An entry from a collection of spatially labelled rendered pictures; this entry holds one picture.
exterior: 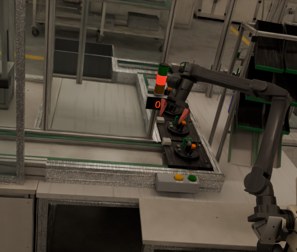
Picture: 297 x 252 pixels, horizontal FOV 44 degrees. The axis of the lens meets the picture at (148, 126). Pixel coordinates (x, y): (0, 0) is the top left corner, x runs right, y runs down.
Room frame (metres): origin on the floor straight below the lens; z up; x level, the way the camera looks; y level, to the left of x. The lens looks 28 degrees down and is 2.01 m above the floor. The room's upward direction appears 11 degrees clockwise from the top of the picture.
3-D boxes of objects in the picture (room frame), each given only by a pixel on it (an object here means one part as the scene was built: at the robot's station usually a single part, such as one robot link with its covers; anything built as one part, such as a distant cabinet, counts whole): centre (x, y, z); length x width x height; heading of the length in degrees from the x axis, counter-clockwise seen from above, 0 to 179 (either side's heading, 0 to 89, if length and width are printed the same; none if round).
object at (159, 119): (1.98, -0.18, 1.01); 0.24 x 0.24 x 0.13; 12
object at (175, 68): (3.10, -0.24, 1.01); 0.24 x 0.24 x 0.13; 12
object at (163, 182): (1.51, -0.19, 0.93); 0.21 x 0.07 x 0.06; 102
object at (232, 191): (2.17, -0.14, 0.84); 1.50 x 1.41 x 0.03; 102
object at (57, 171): (1.53, 0.01, 0.91); 0.89 x 0.06 x 0.11; 102
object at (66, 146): (1.70, 0.07, 0.91); 0.84 x 0.28 x 0.10; 102
